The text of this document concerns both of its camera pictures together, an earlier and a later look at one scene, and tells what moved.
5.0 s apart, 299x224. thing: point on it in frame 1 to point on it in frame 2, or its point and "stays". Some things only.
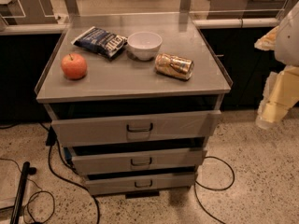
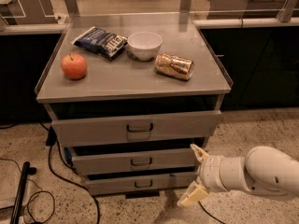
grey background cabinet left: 25,5 stays
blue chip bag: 101,41 stays
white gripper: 288,44 to 209,171
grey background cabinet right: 246,2 stays
